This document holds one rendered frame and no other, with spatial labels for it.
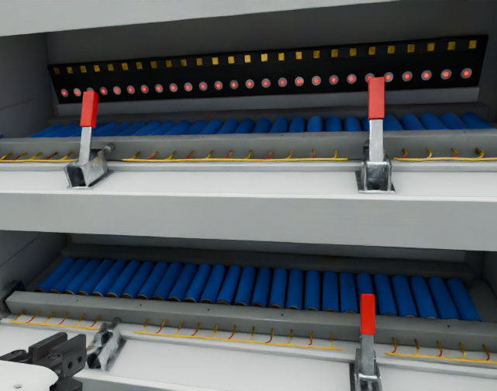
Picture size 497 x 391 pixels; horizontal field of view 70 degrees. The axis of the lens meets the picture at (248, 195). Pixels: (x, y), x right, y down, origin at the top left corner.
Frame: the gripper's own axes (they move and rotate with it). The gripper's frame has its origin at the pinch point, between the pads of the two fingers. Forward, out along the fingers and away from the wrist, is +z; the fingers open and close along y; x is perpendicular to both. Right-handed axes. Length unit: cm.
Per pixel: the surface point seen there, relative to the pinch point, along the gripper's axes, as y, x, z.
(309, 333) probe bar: 21.4, 0.4, 10.9
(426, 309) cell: 33.5, 3.1, 13.5
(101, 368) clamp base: 0.8, -3.1, 5.3
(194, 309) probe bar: 8.6, 2.0, 10.5
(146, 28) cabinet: -1.7, 38.2, 16.9
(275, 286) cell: 17.2, 4.1, 15.1
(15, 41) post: -17.9, 35.0, 11.6
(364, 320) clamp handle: 26.3, 3.7, 6.1
